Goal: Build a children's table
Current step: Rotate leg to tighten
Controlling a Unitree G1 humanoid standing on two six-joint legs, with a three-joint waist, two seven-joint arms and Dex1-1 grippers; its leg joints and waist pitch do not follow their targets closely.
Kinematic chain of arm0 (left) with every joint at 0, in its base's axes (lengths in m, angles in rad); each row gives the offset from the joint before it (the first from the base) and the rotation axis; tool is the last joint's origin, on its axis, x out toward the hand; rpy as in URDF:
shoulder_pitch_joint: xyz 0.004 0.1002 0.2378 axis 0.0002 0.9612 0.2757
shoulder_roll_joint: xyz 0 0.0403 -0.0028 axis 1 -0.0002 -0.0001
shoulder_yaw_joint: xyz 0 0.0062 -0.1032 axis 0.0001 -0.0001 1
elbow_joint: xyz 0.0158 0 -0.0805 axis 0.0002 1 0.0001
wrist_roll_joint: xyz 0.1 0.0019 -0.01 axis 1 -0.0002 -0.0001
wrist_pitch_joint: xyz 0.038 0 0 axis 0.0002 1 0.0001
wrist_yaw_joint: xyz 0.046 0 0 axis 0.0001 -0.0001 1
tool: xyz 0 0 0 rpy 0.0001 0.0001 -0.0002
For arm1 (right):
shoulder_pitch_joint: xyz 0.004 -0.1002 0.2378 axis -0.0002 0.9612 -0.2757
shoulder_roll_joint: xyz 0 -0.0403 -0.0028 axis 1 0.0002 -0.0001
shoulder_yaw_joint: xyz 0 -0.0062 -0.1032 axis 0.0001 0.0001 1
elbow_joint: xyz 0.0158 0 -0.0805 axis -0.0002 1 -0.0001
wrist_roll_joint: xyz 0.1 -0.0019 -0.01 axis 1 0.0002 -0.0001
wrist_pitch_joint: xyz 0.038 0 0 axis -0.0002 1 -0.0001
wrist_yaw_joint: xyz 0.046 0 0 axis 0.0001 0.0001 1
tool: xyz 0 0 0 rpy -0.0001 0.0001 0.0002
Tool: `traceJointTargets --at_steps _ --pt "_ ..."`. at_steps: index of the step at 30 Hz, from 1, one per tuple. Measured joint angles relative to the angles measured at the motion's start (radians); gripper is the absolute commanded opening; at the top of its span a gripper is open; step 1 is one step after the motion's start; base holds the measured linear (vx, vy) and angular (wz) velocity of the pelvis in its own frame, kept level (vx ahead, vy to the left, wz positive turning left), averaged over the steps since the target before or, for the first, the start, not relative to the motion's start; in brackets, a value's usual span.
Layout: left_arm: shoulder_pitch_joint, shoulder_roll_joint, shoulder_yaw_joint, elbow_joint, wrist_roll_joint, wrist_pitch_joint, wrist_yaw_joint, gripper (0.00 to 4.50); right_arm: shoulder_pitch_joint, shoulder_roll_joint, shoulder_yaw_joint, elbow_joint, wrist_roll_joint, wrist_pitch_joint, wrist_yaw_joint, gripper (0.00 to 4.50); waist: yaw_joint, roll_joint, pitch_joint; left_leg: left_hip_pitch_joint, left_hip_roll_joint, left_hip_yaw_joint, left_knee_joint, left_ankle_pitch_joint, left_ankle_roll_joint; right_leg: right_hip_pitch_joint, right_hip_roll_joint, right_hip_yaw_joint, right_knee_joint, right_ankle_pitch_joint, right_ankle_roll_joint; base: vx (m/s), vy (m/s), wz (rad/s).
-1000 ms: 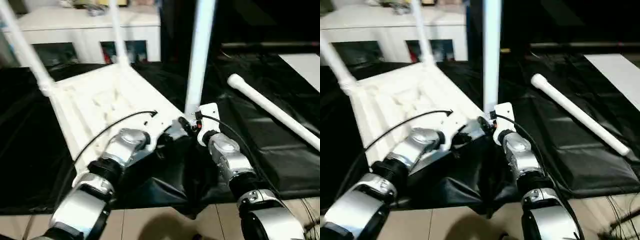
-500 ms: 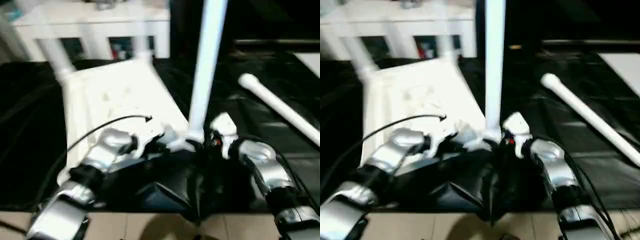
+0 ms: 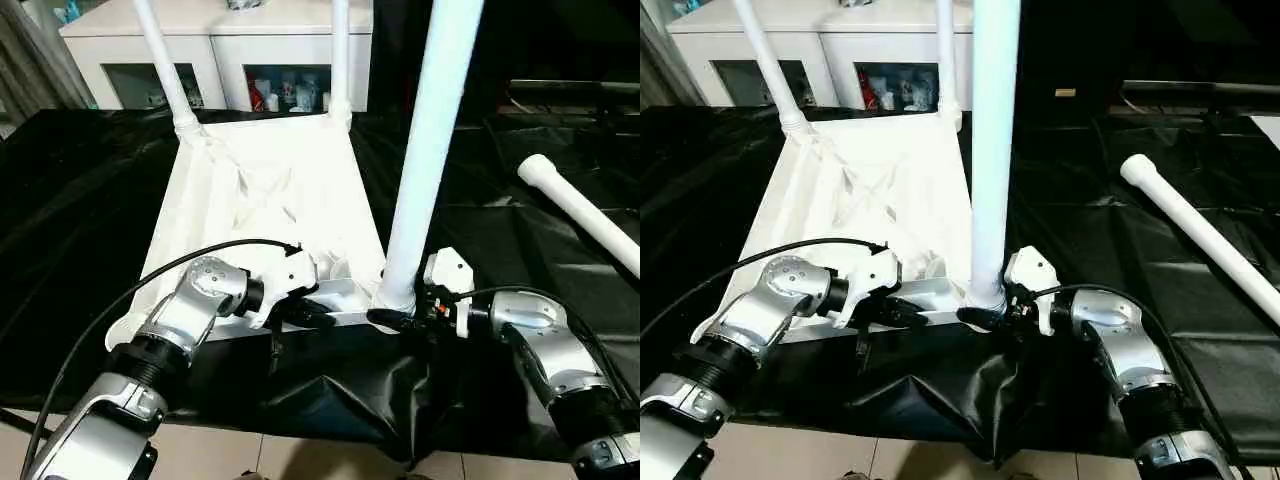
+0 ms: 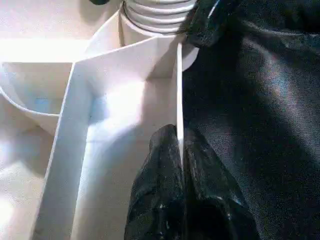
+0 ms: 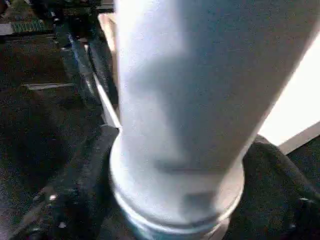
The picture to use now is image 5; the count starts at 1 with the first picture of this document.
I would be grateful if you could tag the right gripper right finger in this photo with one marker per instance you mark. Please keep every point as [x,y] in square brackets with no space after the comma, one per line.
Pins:
[280,200]

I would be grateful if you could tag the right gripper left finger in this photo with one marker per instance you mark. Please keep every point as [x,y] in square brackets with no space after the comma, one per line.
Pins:
[70,195]

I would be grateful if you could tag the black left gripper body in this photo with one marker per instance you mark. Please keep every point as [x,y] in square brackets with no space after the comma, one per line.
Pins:
[90,55]

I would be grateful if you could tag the white plastic table top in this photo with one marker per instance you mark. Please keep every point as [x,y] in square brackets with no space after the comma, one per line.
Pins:
[300,100]

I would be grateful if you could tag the white plastic table leg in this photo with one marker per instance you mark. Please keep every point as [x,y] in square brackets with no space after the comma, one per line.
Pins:
[200,100]

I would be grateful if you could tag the black work mat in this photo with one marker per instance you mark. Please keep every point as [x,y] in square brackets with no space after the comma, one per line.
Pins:
[40,125]

